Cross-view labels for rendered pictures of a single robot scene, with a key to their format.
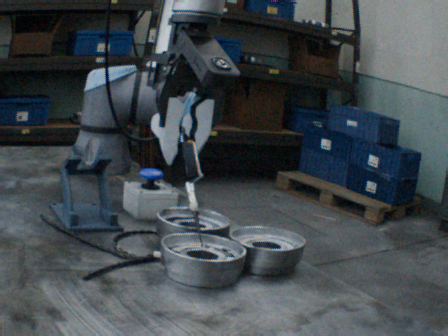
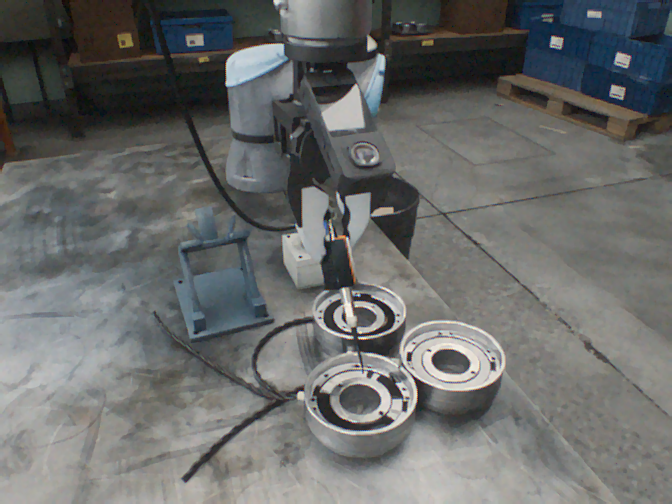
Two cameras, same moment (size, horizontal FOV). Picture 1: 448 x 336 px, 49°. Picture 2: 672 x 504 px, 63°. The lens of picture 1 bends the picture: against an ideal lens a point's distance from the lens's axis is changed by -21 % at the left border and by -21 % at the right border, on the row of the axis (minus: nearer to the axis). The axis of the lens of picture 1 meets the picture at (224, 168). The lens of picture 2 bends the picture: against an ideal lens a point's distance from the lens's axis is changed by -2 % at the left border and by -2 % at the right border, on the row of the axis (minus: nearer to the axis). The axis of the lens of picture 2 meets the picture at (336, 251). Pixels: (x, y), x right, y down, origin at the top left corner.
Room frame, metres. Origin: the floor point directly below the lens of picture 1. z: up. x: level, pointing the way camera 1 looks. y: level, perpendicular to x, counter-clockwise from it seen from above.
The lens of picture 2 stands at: (0.33, -0.04, 1.22)
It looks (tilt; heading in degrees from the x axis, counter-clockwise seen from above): 31 degrees down; 11
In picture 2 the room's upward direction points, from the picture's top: straight up
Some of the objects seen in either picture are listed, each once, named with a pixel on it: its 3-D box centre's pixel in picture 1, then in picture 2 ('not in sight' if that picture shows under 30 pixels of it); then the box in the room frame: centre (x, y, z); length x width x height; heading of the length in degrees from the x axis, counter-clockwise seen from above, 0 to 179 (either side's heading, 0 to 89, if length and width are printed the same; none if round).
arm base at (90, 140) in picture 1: (101, 145); (265, 150); (1.25, 0.27, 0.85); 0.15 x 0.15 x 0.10
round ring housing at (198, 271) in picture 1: (201, 260); (359, 405); (0.70, 0.01, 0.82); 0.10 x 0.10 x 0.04
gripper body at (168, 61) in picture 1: (186, 53); (323, 106); (0.81, 0.07, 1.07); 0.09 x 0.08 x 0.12; 34
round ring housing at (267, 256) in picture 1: (265, 251); (449, 367); (0.77, -0.07, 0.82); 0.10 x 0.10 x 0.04
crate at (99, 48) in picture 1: (97, 43); not in sight; (4.37, 1.13, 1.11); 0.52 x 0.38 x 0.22; 121
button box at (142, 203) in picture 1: (148, 198); (313, 254); (0.95, 0.12, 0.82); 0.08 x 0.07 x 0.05; 31
